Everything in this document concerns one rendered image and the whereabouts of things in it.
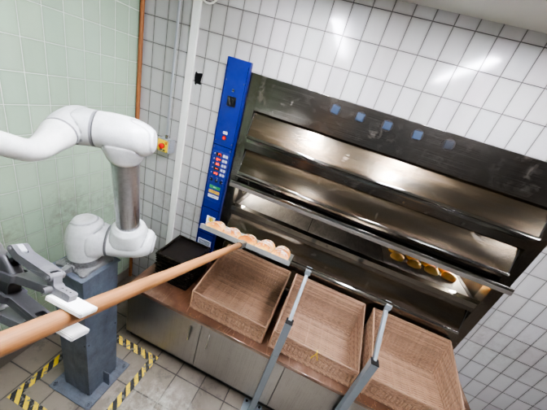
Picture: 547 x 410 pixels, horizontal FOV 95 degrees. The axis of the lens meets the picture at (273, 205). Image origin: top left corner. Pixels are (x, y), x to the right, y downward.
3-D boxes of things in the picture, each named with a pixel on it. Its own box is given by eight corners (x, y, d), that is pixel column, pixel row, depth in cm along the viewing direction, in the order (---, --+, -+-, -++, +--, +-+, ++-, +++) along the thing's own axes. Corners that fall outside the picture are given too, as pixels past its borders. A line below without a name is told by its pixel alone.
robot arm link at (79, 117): (34, 108, 76) (86, 119, 81) (63, 93, 90) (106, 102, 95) (43, 147, 84) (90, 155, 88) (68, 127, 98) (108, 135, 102)
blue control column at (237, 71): (255, 223, 415) (295, 85, 327) (264, 227, 413) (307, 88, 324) (185, 303, 243) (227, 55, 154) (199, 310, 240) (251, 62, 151)
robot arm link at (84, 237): (74, 242, 133) (72, 206, 124) (113, 245, 139) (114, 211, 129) (59, 263, 119) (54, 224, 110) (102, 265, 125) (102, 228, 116)
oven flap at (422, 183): (247, 138, 171) (257, 110, 169) (533, 240, 141) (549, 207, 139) (245, 137, 166) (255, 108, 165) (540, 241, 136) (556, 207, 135)
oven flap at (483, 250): (238, 174, 181) (248, 147, 180) (503, 274, 152) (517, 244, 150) (236, 173, 177) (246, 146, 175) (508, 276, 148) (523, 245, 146)
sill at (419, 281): (234, 207, 200) (234, 202, 198) (470, 303, 170) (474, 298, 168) (230, 209, 194) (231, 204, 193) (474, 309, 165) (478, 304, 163)
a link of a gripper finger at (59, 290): (52, 287, 41) (58, 270, 41) (76, 299, 40) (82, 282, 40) (42, 290, 40) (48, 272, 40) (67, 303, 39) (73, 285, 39)
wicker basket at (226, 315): (222, 268, 216) (228, 242, 204) (282, 296, 205) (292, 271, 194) (187, 307, 172) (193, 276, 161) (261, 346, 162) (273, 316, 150)
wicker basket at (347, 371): (285, 297, 206) (295, 272, 194) (352, 328, 196) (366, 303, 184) (265, 346, 162) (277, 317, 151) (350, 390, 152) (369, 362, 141)
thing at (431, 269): (382, 225, 240) (384, 220, 237) (433, 245, 232) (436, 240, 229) (389, 259, 185) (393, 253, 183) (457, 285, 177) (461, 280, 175)
